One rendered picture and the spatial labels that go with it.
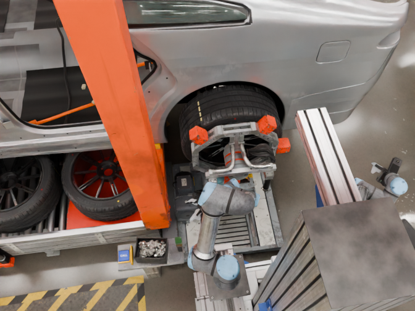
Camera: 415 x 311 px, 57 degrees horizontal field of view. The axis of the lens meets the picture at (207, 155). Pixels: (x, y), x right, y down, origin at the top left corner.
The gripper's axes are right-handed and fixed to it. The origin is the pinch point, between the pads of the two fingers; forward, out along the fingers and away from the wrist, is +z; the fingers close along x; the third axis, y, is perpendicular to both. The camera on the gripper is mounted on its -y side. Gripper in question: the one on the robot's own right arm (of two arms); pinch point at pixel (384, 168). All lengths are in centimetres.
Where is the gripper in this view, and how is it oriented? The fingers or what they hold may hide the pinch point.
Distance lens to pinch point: 240.5
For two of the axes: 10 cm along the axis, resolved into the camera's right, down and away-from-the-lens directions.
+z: 2.0, -1.9, 9.6
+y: -4.2, 8.7, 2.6
